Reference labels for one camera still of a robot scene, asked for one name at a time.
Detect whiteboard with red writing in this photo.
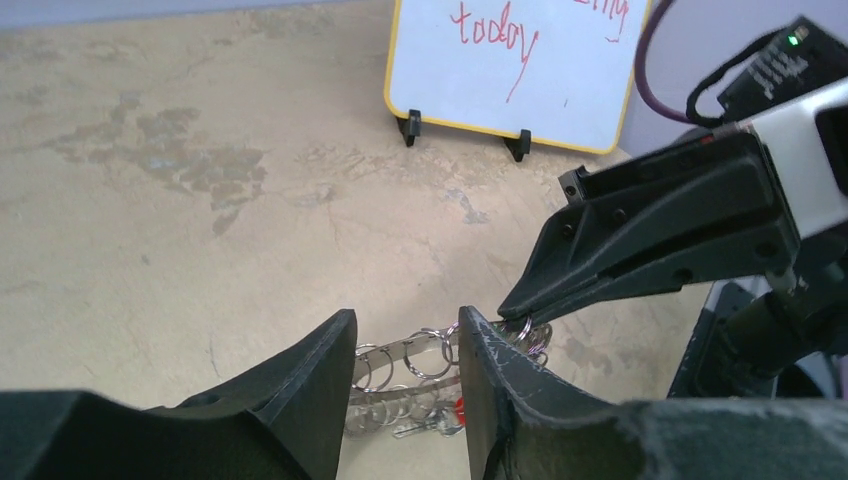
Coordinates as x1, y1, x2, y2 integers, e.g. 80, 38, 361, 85
383, 0, 652, 155

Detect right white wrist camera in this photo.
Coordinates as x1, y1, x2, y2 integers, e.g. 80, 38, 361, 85
737, 79, 847, 239

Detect silver disc with keyrings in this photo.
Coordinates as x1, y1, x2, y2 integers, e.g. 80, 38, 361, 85
344, 316, 554, 440

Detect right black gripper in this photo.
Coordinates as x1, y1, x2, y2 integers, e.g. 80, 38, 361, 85
498, 129, 847, 398

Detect keys with red green tags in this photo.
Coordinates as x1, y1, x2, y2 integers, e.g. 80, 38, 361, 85
391, 397, 466, 439

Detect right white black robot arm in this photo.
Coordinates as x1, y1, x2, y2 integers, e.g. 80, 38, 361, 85
498, 17, 847, 398

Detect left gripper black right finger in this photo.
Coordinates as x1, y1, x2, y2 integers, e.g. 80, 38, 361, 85
458, 306, 847, 479

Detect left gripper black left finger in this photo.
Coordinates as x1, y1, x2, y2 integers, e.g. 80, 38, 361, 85
1, 309, 357, 479

